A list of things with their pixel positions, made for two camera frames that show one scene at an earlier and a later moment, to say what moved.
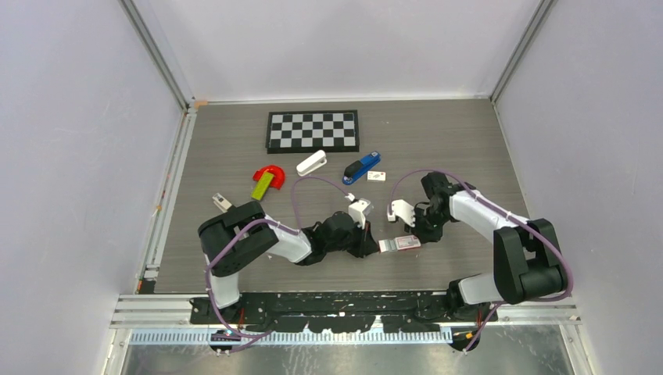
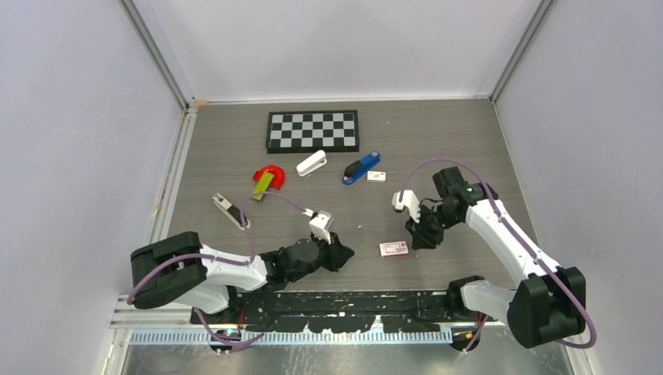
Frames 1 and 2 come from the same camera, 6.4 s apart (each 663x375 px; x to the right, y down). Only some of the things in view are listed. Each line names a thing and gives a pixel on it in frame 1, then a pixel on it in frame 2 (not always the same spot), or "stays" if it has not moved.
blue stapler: [356, 168] stays
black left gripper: [367, 244] -> [340, 252]
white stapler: [316, 160] stays
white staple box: [376, 176] stays
